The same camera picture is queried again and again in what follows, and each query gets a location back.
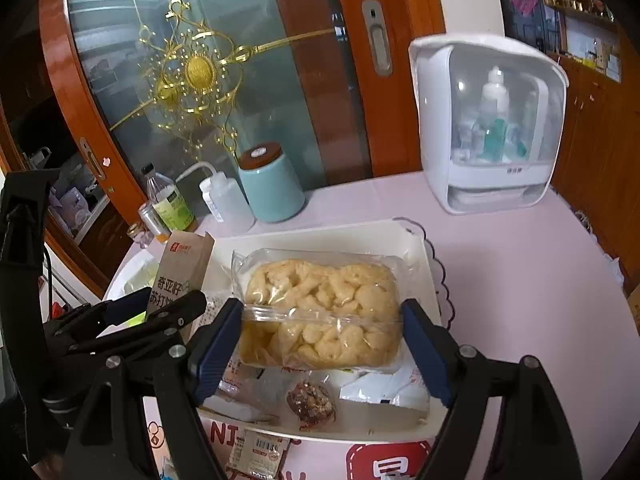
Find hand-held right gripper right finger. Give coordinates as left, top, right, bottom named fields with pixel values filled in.
left=401, top=298, right=583, bottom=480

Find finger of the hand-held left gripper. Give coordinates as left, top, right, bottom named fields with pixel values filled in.
left=49, top=290, right=209, bottom=362
left=42, top=286, right=169, bottom=342

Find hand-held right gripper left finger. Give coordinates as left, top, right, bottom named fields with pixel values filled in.
left=62, top=297, right=246, bottom=480

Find brown cracker carton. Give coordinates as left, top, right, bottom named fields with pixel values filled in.
left=147, top=231, right=217, bottom=343

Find white plastic storage box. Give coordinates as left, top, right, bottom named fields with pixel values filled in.
left=194, top=219, right=452, bottom=444

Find clear walnut date packet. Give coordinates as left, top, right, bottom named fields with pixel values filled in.
left=285, top=379, right=337, bottom=432

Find clear puffed snack packet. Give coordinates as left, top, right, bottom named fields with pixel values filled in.
left=230, top=246, right=417, bottom=375

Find clear plastic bag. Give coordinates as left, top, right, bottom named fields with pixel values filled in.
left=106, top=249, right=162, bottom=326

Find small glass jar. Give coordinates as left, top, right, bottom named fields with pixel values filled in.
left=137, top=202, right=172, bottom=245

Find orange barcode snack packet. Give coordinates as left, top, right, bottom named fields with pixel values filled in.
left=226, top=429, right=292, bottom=479

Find wooden glass cabinet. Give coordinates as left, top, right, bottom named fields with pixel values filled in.
left=0, top=80, right=147, bottom=306

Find green label bottle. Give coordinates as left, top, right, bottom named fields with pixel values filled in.
left=140, top=161, right=197, bottom=234

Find white squeeze bottle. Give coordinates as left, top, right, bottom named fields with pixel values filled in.
left=175, top=159, right=257, bottom=235

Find teal canister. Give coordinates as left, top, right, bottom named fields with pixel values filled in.
left=236, top=141, right=307, bottom=224

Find teal plastic bottle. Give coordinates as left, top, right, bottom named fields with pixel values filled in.
left=481, top=116, right=509, bottom=164

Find white sterilizer cabinet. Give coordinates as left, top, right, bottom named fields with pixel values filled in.
left=408, top=33, right=571, bottom=217

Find gold door ornament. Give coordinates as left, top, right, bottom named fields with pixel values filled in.
left=107, top=0, right=336, bottom=158

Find wooden glass door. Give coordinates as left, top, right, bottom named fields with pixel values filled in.
left=39, top=0, right=446, bottom=211

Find white plastic bottle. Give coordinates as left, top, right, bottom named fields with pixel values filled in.
left=480, top=66, right=509, bottom=126

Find wooden sideboard cabinet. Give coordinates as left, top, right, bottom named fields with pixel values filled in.
left=500, top=0, right=640, bottom=283

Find black cable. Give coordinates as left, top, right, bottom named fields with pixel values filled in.
left=42, top=247, right=57, bottom=322

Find silver cabinet handle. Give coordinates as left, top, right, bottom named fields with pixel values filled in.
left=78, top=136, right=108, bottom=182

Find silver door handle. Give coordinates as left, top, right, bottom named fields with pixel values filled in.
left=361, top=0, right=394, bottom=78

